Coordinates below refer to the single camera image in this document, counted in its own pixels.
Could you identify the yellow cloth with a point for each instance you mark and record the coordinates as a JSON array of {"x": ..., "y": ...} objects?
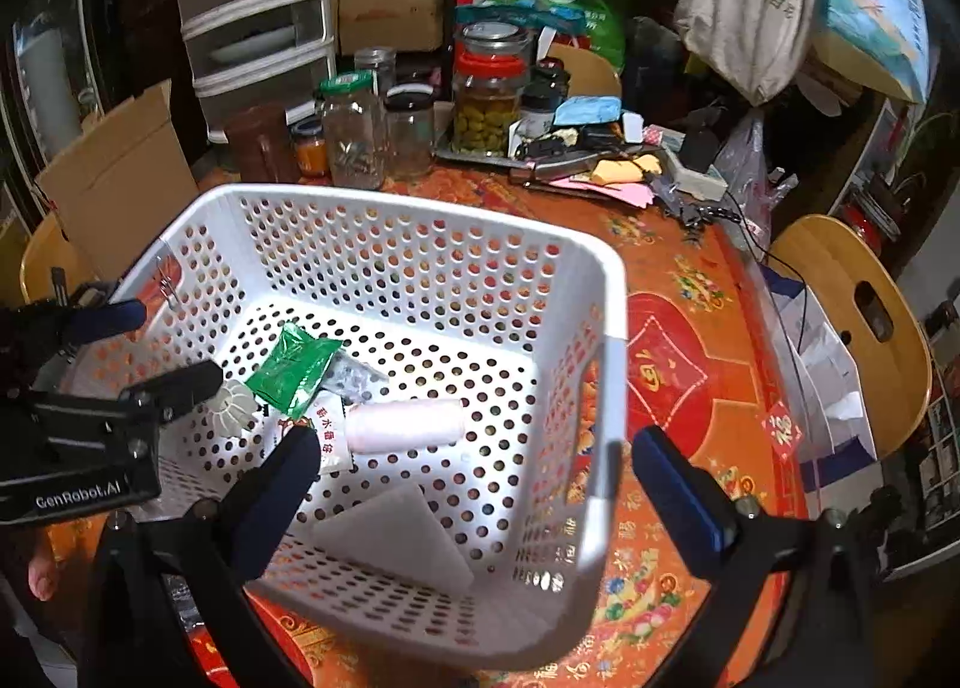
[{"x": 619, "y": 171}]

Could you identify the white paper bag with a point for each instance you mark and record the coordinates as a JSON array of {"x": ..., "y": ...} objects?
[{"x": 825, "y": 388}]

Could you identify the black-lid glass jar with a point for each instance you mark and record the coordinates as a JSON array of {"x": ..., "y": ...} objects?
[{"x": 409, "y": 141}]

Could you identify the small empty glass jar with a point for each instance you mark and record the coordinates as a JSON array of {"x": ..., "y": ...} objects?
[{"x": 375, "y": 69}]

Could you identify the white cloth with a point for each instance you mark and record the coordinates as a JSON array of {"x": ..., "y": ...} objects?
[{"x": 382, "y": 530}]

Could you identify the brown lidded jar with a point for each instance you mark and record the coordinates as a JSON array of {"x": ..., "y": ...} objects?
[{"x": 259, "y": 148}]

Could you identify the open cardboard box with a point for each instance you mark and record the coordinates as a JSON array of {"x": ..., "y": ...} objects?
[{"x": 120, "y": 178}]

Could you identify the small white packet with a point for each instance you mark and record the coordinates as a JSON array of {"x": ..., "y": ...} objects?
[{"x": 334, "y": 442}]

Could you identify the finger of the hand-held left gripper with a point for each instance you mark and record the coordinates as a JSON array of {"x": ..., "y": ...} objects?
[
  {"x": 176, "y": 388},
  {"x": 112, "y": 317}
]

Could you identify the metal-lid glass jar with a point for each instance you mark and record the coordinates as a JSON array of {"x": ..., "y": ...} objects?
[{"x": 495, "y": 36}]

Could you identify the white ribbed ball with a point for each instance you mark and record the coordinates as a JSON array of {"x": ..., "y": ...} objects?
[{"x": 229, "y": 407}]

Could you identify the clear plastic zip bag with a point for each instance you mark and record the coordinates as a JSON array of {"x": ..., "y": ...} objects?
[{"x": 349, "y": 377}]

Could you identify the green-lid glass jar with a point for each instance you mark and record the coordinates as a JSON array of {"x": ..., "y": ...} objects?
[{"x": 349, "y": 133}]

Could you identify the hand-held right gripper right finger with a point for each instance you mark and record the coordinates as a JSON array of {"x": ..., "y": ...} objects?
[{"x": 682, "y": 500}]

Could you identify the blue face mask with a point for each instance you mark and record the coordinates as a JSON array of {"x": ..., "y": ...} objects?
[{"x": 589, "y": 112}]

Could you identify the cluttered storage shelf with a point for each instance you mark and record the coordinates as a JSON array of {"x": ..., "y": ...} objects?
[{"x": 941, "y": 448}]

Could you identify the small orange jar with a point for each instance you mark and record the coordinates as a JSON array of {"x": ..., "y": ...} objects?
[{"x": 309, "y": 156}]

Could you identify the closed cardboard box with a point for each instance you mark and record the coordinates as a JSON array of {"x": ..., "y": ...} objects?
[{"x": 390, "y": 13}]

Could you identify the red-lid pickle jar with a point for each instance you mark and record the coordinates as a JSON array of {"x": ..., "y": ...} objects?
[{"x": 487, "y": 118}]

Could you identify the white pink towel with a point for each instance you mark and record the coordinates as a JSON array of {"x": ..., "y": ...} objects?
[{"x": 405, "y": 425}]

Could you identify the white perforated plastic basket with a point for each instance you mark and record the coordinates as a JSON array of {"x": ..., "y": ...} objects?
[{"x": 465, "y": 298}]

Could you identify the wooden chair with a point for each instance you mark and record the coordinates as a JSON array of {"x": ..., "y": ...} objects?
[
  {"x": 585, "y": 69},
  {"x": 825, "y": 260},
  {"x": 41, "y": 260}
]

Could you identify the pink paper sheet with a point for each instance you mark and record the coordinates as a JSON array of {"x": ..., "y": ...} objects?
[{"x": 622, "y": 195}]

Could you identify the green foil packet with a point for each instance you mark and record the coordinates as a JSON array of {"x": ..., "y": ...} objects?
[{"x": 292, "y": 369}]

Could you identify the beige canvas tote bag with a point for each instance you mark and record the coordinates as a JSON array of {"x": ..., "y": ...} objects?
[{"x": 750, "y": 6}]

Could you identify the person's left hand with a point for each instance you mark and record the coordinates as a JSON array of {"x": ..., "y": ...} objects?
[{"x": 41, "y": 575}]

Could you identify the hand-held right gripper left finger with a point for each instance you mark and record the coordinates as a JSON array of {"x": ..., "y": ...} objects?
[{"x": 281, "y": 500}]

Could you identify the blue printed paper bag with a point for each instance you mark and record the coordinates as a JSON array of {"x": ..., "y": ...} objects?
[{"x": 877, "y": 6}]

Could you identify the small black-lid bottle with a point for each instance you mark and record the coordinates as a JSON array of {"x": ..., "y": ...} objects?
[{"x": 538, "y": 118}]

